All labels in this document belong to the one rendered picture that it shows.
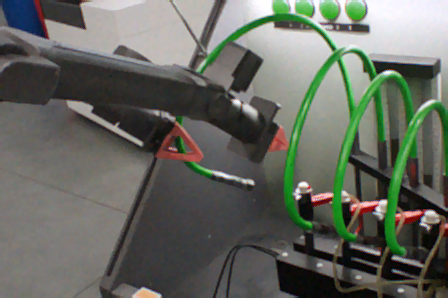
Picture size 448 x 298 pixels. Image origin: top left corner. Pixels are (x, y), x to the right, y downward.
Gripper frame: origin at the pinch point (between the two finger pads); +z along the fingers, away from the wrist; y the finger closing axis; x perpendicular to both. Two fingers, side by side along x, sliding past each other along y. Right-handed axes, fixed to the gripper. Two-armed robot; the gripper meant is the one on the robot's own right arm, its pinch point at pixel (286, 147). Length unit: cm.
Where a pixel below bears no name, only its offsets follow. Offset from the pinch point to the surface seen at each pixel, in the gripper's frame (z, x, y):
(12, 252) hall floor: 74, 225, -100
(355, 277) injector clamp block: 19.6, -10.7, -14.8
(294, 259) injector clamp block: 16.9, 1.5, -17.5
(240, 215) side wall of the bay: 31, 35, -17
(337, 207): -3.5, -18.8, -5.6
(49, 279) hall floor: 78, 185, -95
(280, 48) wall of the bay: 13.5, 29.9, 21.5
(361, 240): 6.5, -17.8, -8.3
